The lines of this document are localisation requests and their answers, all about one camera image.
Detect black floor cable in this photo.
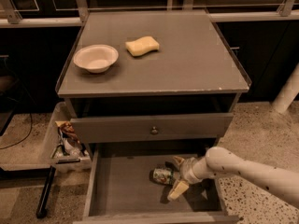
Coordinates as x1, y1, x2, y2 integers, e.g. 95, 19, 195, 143
0, 93, 34, 150

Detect white paper bowl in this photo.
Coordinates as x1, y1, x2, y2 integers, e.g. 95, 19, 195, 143
73, 45, 119, 74

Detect yellow sponge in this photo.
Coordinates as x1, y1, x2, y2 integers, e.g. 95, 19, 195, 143
125, 36, 160, 57

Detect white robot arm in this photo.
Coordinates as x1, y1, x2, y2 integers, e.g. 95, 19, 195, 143
167, 147, 299, 208

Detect open grey middle drawer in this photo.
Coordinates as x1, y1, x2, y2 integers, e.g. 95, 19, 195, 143
75, 141, 238, 224

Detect metal railing frame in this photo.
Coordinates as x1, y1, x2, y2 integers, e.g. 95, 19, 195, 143
0, 0, 299, 27

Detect grey top drawer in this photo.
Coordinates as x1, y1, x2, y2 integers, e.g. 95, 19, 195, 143
71, 113, 233, 144

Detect brass drawer knob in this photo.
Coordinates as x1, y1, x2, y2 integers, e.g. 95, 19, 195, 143
150, 126, 159, 135

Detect snack packets in bin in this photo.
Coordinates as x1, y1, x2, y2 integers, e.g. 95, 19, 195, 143
51, 121, 88, 158

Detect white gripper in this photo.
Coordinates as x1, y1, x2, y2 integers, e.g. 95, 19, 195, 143
167, 156, 202, 201

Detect grey drawer cabinet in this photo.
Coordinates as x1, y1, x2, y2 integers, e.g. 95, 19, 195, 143
56, 10, 250, 148

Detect black metal leg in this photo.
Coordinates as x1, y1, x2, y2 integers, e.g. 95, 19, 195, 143
36, 166, 56, 219

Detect clear plastic storage bin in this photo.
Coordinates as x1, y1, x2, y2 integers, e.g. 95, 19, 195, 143
39, 102, 92, 173

